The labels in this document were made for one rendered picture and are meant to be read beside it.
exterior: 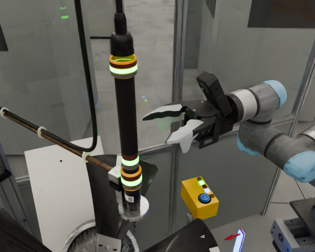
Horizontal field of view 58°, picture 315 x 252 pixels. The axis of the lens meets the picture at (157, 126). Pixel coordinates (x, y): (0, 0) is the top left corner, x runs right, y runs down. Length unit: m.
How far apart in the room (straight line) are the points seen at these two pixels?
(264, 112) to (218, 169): 1.21
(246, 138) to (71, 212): 0.64
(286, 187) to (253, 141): 2.23
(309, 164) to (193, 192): 0.65
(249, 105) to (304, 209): 0.77
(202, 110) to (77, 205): 0.63
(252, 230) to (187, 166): 1.00
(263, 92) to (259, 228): 1.95
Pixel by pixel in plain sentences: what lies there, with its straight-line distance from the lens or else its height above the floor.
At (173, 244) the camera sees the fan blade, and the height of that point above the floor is 1.19.
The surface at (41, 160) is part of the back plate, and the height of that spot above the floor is 1.33.
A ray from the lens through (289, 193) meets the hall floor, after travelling 2.93.
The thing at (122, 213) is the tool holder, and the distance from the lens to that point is 0.66.
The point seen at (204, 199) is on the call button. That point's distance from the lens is 1.20.
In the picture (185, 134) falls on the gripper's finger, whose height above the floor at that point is 1.66.
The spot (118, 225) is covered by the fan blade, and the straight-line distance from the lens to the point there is 0.83.
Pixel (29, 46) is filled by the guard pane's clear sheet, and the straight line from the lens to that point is 1.20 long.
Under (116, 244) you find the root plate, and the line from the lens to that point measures 0.85.
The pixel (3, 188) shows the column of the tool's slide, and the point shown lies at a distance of 1.35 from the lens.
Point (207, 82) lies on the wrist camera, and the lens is 0.57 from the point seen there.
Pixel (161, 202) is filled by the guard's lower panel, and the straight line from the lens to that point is 1.88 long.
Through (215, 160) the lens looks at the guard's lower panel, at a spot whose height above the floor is 0.79.
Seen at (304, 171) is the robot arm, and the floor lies 1.55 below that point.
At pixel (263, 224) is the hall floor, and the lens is 2.60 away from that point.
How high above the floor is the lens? 1.98
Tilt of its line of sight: 35 degrees down
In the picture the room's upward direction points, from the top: straight up
